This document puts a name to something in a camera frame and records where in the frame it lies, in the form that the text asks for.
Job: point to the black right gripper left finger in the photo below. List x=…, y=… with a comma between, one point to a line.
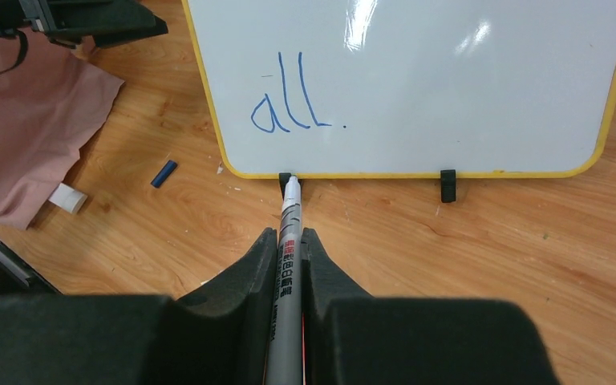
x=216, y=334

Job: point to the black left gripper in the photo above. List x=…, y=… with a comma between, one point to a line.
x=53, y=18

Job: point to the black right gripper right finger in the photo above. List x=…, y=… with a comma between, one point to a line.
x=353, y=337

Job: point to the white whiteboard marker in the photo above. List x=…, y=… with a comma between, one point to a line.
x=284, y=361

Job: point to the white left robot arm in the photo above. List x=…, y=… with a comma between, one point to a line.
x=120, y=22

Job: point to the black whiteboard stand foot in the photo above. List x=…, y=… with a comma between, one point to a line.
x=284, y=179
x=448, y=187

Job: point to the yellow framed whiteboard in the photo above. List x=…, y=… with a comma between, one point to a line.
x=407, y=89

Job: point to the pink hanging garment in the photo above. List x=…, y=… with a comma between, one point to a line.
x=51, y=104

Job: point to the silver clothes rack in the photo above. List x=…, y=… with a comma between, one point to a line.
x=67, y=198

